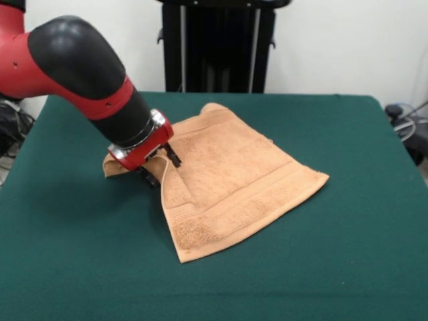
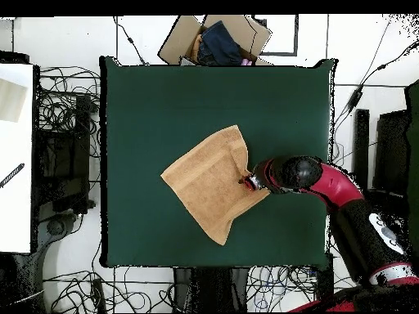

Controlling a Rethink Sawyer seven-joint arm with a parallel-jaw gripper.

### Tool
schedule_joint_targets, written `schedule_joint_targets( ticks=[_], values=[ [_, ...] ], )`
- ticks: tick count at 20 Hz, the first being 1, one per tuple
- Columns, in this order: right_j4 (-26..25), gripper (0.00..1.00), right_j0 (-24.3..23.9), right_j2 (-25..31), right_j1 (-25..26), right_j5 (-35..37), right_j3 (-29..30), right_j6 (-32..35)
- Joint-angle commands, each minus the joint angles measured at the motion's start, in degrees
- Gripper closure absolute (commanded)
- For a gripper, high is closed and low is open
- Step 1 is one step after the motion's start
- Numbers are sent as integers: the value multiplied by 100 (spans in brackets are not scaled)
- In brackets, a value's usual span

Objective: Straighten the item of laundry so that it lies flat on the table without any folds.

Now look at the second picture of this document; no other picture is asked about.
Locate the dark green table cloth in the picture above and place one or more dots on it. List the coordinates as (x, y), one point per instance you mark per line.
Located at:
(147, 114)

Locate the beige cardboard piece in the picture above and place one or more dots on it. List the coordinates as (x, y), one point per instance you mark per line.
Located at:
(11, 101)

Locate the orange cloth item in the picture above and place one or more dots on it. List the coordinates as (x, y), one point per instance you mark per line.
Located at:
(196, 47)

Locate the dark blue jeans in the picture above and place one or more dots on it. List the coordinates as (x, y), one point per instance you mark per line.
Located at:
(219, 45)

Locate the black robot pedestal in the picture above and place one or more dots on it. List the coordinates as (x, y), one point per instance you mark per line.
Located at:
(209, 287)

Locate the pink cloth item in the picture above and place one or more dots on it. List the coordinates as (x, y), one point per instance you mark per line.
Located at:
(247, 62)

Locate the black metal frame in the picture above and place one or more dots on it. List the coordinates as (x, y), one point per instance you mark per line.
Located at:
(391, 150)

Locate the dark green fabric sheet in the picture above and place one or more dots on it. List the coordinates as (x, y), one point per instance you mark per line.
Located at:
(414, 163)

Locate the black metal stand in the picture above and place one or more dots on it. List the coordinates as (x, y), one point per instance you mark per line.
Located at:
(81, 130)

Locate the brown cardboard box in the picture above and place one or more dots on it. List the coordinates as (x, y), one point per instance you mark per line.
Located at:
(176, 42)

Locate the tan terry towel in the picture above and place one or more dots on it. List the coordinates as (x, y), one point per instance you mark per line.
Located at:
(203, 183)

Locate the white desk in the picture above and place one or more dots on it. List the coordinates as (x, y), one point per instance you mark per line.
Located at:
(16, 212)

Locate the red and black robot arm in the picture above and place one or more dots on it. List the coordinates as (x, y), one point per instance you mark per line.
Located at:
(337, 189)

